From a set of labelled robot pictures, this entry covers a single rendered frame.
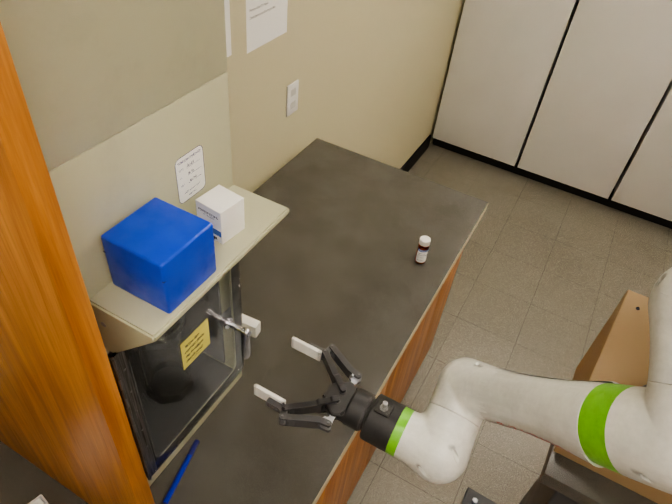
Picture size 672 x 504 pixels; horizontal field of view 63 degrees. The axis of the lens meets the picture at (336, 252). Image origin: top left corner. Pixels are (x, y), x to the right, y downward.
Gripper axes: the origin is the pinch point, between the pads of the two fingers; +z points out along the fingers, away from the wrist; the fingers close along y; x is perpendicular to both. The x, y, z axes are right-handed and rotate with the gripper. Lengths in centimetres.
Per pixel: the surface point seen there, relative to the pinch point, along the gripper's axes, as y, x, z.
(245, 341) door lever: 0.7, -3.6, 7.6
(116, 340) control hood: 26.7, -30.7, 9.6
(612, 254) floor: -241, 114, -80
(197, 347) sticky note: 9.2, -7.7, 12.3
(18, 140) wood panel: 34, -67, 4
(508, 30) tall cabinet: -284, 22, 25
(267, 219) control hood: -0.6, -36.5, 3.4
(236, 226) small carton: 5.0, -38.1, 5.2
